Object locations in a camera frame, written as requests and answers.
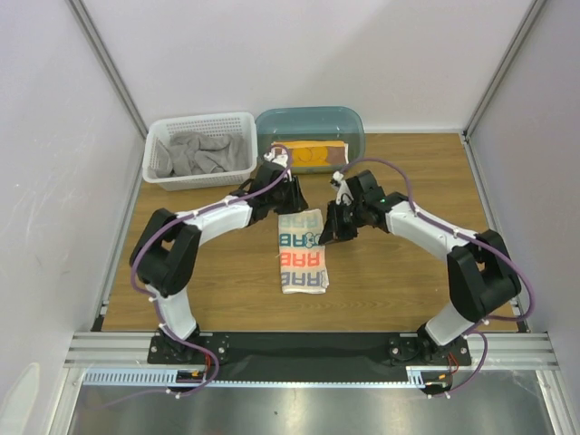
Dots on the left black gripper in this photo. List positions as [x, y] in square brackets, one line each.
[295, 198]

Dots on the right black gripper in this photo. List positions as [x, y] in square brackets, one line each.
[342, 219]

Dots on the orange white lettered towel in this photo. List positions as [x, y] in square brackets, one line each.
[302, 258]

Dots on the yellow brown bear towel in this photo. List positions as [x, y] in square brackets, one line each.
[314, 154]

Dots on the grey towel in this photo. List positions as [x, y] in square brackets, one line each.
[195, 154]

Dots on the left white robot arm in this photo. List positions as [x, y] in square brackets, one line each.
[163, 260]

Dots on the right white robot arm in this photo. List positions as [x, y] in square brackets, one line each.
[480, 279]

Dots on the teal plastic tub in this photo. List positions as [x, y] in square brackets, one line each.
[312, 123]

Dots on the white plastic basket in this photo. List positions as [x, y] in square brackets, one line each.
[213, 125]

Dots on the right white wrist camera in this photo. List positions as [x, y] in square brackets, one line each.
[343, 193]

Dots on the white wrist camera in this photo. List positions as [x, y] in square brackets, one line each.
[278, 157]
[343, 193]

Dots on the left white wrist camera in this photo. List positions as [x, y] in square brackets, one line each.
[278, 157]

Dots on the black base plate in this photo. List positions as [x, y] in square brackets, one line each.
[312, 357]

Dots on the aluminium frame rail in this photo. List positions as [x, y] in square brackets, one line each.
[120, 359]

